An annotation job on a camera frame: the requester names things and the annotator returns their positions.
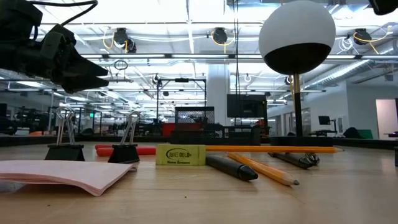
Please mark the black binder clip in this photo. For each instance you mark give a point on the black binder clip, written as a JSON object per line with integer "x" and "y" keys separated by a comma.
{"x": 64, "y": 152}
{"x": 124, "y": 154}

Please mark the pink sticky note pad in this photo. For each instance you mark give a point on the pink sticky note pad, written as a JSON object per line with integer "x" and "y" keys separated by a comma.
{"x": 62, "y": 174}

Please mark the black mesh desk organizer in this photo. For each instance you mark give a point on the black mesh desk organizer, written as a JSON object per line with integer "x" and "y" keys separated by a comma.
{"x": 194, "y": 118}

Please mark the black capped marker pen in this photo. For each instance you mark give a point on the black capped marker pen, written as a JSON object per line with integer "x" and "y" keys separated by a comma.
{"x": 231, "y": 167}

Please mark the black background station frame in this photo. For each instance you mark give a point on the black background station frame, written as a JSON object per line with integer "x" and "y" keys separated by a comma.
{"x": 182, "y": 80}

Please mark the small monitor on stand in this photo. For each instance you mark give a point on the small monitor on stand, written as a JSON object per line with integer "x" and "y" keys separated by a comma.
{"x": 324, "y": 120}

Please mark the yellow pencil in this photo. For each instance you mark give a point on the yellow pencil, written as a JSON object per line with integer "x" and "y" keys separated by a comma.
{"x": 264, "y": 169}
{"x": 264, "y": 149}

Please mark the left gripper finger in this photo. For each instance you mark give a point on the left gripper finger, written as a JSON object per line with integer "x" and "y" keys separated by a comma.
{"x": 87, "y": 68}
{"x": 87, "y": 83}

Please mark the black monitor screen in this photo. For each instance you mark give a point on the black monitor screen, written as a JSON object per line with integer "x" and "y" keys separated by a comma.
{"x": 245, "y": 105}

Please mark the white globe table lamp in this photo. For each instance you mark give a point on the white globe table lamp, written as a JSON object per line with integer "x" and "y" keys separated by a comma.
{"x": 297, "y": 31}

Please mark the black aluminium table frame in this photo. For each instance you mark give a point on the black aluminium table frame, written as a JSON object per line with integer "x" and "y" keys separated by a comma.
{"x": 31, "y": 140}

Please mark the red storage bin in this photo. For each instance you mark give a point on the red storage bin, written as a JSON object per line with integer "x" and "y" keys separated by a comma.
{"x": 182, "y": 129}

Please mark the green panel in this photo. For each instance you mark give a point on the green panel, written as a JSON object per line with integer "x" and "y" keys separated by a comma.
{"x": 366, "y": 134}

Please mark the black pen silver clip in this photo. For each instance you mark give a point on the black pen silver clip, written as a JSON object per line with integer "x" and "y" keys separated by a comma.
{"x": 292, "y": 159}

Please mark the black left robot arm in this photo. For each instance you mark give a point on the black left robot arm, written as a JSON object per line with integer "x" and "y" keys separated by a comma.
{"x": 15, "y": 18}

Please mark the yellow-green eraser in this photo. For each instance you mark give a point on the yellow-green eraser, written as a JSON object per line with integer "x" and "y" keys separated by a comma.
{"x": 180, "y": 154}

